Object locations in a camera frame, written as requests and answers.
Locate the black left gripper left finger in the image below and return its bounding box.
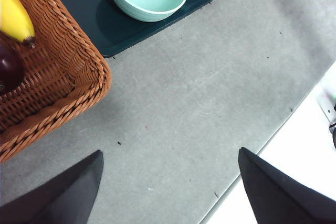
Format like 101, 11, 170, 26
0, 150, 104, 224

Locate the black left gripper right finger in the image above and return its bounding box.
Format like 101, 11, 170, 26
238, 146, 336, 224

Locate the dark purple plum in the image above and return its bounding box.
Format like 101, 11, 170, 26
0, 30, 26, 97

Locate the small black device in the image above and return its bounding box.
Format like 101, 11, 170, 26
329, 122, 336, 149

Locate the brown wicker basket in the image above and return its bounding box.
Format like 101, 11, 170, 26
0, 0, 113, 163

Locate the yellow banana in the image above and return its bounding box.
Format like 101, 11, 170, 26
0, 0, 36, 49

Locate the black rectangular tray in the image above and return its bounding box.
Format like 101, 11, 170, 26
43, 0, 218, 59

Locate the pale metal bracket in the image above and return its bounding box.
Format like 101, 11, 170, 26
316, 77, 336, 126

